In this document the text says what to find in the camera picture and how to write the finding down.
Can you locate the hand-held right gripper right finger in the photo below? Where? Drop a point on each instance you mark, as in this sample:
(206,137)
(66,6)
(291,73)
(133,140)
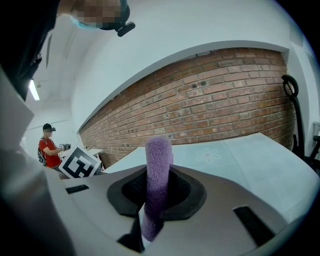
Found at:
(200,232)

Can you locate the black head-worn camera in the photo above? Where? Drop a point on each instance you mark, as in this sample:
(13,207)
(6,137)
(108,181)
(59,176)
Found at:
(126,28)

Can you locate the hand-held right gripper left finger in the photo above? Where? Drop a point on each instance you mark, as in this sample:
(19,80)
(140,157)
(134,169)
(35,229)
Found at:
(95,212)

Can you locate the black office chair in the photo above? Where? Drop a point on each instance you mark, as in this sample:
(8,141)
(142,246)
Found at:
(298,125)

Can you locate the person's black shirt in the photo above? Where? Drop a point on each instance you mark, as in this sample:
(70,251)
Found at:
(20,37)

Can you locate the ceiling light bar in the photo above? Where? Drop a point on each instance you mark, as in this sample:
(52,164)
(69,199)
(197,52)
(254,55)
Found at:
(34,90)

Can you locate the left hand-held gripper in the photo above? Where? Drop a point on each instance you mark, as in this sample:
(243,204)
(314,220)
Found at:
(80,163)

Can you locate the purple fluffy cloth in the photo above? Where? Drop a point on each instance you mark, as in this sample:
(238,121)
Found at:
(157,175)

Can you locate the person's head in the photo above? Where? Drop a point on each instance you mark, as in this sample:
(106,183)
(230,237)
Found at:
(67,6)

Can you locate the light blue flower tablecloth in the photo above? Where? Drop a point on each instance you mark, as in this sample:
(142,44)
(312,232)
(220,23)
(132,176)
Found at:
(250,155)

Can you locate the blue face mask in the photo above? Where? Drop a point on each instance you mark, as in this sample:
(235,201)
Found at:
(80,23)

